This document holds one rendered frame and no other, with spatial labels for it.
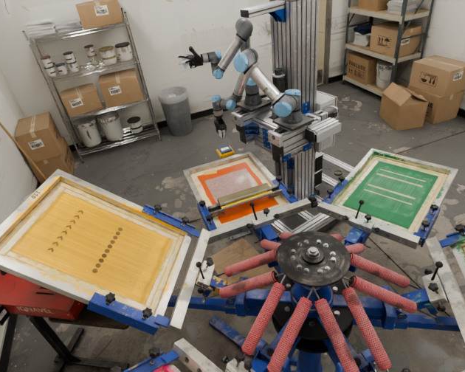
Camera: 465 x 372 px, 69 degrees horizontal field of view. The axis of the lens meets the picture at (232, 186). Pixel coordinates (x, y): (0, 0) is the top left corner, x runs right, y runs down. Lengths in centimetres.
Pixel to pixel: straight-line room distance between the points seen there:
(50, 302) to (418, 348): 234
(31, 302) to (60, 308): 18
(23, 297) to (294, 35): 229
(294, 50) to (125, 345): 255
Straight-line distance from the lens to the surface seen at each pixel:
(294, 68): 269
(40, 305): 195
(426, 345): 290
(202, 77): 576
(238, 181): 250
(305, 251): 147
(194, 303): 185
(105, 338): 309
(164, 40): 551
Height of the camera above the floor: 241
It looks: 36 degrees down
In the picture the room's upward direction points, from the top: 9 degrees counter-clockwise
